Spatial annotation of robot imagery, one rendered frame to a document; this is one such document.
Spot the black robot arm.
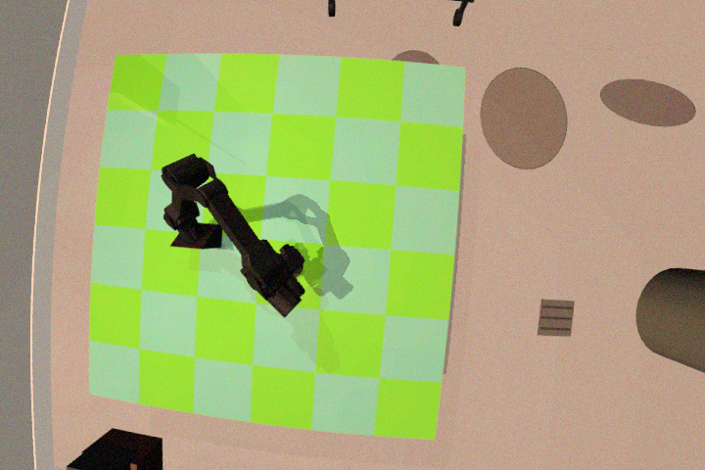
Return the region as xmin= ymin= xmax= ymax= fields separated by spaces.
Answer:
xmin=161 ymin=154 xmax=305 ymax=318

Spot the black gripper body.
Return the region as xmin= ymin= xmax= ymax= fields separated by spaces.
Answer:
xmin=260 ymin=240 xmax=305 ymax=296

